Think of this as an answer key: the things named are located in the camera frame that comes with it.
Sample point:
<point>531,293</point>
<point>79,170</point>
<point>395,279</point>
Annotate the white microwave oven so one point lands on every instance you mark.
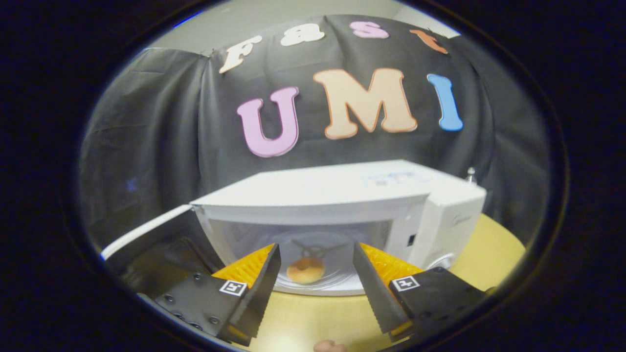
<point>332,190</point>

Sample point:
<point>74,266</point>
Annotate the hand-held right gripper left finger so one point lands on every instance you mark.
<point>259,298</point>

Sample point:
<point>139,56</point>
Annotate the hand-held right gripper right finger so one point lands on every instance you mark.
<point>374,293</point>

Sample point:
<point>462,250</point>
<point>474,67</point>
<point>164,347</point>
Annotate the brown doughnut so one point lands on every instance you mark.
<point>305,271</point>

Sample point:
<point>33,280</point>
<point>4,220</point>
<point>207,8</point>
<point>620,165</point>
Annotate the small bottle with pink label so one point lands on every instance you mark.
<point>471,176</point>

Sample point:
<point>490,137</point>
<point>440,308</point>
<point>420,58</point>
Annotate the black backdrop cloth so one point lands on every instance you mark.
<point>161,137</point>

